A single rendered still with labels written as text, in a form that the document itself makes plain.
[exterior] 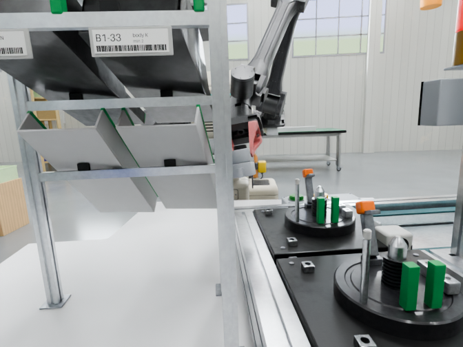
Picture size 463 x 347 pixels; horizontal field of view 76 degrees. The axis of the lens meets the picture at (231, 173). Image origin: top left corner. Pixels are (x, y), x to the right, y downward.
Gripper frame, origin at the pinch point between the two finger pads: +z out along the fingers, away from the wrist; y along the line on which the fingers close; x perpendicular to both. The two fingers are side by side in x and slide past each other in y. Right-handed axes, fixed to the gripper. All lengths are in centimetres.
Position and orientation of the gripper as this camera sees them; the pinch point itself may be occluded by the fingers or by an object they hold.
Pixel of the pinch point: (241, 154)
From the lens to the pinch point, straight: 66.4
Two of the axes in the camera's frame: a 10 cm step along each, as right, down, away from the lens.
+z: -0.1, 7.8, -6.2
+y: 9.6, -1.5, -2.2
